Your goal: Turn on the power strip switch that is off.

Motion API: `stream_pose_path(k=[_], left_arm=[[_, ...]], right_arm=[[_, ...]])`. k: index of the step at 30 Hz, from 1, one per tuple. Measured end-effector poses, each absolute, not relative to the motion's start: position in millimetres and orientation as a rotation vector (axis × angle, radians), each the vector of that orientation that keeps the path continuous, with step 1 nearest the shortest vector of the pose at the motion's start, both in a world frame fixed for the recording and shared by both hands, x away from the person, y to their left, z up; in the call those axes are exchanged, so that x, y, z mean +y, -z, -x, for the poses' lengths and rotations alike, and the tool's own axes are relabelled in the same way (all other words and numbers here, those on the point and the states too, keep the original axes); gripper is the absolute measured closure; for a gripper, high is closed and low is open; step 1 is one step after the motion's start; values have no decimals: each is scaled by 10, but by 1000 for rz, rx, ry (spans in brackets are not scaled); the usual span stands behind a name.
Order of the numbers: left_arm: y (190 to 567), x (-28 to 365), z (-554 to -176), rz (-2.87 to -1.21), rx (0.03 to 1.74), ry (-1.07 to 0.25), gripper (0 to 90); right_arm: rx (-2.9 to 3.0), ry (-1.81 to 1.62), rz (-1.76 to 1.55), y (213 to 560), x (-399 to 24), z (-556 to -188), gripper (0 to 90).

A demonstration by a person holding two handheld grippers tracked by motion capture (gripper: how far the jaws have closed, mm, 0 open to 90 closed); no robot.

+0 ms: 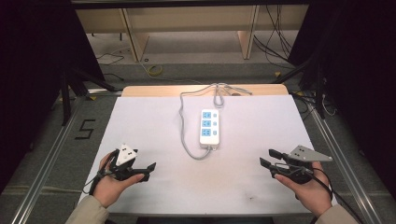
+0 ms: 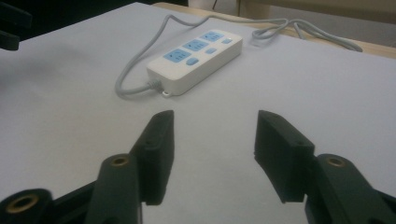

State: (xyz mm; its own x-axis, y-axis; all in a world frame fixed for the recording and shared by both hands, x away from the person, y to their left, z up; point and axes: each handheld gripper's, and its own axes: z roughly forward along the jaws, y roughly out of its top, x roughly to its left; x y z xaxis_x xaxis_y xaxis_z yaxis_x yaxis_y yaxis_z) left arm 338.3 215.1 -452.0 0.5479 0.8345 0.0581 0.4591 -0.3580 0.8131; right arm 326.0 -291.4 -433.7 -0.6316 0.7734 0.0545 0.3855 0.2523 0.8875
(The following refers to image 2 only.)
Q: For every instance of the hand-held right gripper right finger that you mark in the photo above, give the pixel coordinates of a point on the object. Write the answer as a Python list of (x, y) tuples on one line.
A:
[(280, 155)]

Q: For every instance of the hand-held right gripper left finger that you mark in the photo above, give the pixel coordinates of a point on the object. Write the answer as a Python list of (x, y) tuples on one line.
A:
[(155, 161)]

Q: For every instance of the white and blue power strip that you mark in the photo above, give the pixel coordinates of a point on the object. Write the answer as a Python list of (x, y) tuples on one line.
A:
[(193, 60)]

